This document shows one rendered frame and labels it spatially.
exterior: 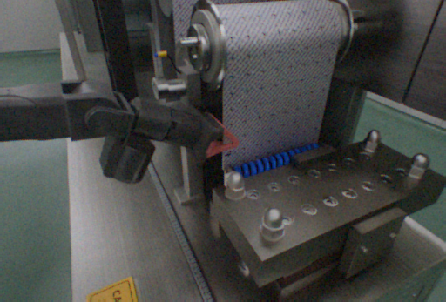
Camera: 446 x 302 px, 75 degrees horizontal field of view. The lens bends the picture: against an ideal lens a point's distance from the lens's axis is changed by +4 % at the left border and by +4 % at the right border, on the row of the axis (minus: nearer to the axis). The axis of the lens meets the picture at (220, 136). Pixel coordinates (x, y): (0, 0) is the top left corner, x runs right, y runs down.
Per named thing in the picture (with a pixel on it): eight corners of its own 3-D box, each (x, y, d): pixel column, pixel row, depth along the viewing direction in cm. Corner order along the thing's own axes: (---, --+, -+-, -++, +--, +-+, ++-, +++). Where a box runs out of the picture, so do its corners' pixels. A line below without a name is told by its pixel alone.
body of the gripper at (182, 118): (206, 165, 46) (164, 157, 41) (184, 136, 53) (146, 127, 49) (222, 130, 44) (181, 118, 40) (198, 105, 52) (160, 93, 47)
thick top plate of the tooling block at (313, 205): (212, 212, 53) (212, 187, 50) (364, 158, 68) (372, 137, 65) (259, 288, 41) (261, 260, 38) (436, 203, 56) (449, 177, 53)
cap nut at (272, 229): (254, 226, 43) (256, 204, 41) (274, 218, 44) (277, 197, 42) (268, 245, 40) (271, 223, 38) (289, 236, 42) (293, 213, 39)
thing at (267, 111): (222, 169, 55) (222, 77, 46) (315, 141, 64) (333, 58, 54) (223, 170, 55) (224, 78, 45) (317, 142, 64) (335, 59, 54)
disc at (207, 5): (194, 84, 57) (185, 2, 52) (196, 83, 57) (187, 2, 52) (227, 98, 45) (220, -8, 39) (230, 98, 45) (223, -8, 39)
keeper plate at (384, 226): (336, 269, 50) (351, 224, 45) (377, 248, 54) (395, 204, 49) (348, 281, 49) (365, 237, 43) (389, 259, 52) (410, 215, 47)
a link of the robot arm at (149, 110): (136, 104, 38) (128, 89, 42) (118, 147, 40) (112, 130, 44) (181, 117, 42) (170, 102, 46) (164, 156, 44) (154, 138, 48)
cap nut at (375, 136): (357, 145, 62) (362, 127, 60) (369, 142, 64) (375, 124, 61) (371, 154, 59) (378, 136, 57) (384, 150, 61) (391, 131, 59)
